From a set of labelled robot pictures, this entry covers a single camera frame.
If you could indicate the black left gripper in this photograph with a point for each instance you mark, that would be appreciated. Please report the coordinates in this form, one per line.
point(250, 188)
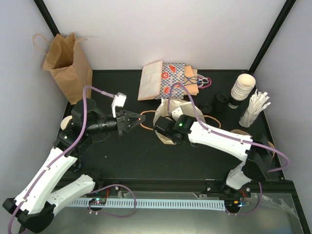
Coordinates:
point(123, 121)

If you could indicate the cream paper bag with handles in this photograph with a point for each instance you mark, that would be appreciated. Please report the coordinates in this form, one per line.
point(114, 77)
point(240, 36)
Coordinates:
point(162, 111)

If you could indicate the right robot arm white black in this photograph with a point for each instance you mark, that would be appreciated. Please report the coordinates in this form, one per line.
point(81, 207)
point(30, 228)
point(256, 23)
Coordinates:
point(255, 156)

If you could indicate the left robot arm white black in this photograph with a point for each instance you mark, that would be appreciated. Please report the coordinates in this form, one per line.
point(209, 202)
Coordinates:
point(37, 205)

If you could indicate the white flat paper bag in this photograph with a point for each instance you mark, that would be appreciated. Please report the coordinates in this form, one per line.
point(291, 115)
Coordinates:
point(150, 81)

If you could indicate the brown flat paper bag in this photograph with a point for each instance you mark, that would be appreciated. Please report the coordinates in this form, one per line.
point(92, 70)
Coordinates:
point(190, 82)

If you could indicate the blue checkered paper bag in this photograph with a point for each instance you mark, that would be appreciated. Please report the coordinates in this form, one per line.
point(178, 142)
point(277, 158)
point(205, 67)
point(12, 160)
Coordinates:
point(172, 77)

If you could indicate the tall black lid stack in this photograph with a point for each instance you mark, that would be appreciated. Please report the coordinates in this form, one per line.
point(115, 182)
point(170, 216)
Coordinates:
point(220, 102)

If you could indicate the left stack of paper cups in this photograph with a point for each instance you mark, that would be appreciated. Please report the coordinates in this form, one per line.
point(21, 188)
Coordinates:
point(65, 122)

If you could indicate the standing brown paper bag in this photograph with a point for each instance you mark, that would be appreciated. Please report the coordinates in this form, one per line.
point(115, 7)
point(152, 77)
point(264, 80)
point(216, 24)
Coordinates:
point(68, 65)

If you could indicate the stack of white paper cups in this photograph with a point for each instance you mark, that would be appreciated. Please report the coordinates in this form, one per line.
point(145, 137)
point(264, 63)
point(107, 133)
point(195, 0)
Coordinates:
point(241, 89)

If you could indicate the small circuit board with LEDs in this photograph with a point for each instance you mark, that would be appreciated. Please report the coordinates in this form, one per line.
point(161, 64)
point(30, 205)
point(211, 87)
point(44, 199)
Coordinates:
point(98, 201)

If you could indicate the glass of wrapped stirrers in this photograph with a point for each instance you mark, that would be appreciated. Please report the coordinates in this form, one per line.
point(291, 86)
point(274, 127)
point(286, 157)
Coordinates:
point(257, 104)

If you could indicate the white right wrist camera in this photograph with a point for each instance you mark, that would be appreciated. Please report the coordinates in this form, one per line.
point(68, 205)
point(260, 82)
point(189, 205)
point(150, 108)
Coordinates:
point(176, 113)

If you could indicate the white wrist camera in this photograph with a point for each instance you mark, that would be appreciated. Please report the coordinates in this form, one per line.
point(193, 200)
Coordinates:
point(118, 101)
point(176, 113)

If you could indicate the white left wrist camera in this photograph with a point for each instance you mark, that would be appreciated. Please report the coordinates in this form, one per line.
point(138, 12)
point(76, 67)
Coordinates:
point(118, 101)

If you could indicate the light blue slotted cable duct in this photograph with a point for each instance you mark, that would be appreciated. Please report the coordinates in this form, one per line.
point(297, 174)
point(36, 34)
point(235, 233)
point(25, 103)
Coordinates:
point(187, 204)

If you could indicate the black left frame post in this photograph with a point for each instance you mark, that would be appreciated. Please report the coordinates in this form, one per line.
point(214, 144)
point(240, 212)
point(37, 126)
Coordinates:
point(40, 4)

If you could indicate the black frame post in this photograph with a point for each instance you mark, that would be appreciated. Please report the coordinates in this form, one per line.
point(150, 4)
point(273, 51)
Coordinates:
point(284, 12)
point(40, 4)

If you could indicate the black right frame post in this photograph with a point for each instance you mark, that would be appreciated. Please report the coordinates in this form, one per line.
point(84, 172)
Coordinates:
point(284, 12)

